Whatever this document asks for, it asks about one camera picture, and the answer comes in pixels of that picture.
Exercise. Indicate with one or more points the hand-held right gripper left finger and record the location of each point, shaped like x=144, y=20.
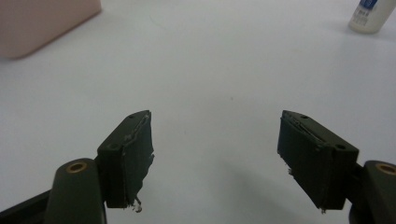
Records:
x=124, y=161

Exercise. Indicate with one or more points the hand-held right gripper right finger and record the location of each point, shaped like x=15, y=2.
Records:
x=314, y=161

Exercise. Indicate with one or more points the white plastic bottle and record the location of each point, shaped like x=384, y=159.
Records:
x=369, y=17

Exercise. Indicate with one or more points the pink storage box with lid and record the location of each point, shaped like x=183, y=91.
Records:
x=37, y=21

